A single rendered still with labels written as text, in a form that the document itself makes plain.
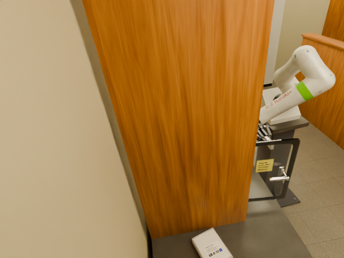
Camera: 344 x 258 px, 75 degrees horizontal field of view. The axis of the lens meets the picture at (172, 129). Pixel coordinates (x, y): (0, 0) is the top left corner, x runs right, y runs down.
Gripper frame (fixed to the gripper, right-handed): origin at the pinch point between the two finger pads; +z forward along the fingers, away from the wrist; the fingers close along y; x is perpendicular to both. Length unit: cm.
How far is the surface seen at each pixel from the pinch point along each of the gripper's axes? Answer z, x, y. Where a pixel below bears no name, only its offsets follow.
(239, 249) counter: 31, 34, -25
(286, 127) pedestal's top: -52, 34, 45
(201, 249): 30, 30, -42
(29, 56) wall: 49, -67, -68
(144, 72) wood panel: 19, -52, -54
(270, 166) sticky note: 12.3, 3.9, -4.9
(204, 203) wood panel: 18.8, 13.8, -37.9
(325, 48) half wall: -181, 22, 167
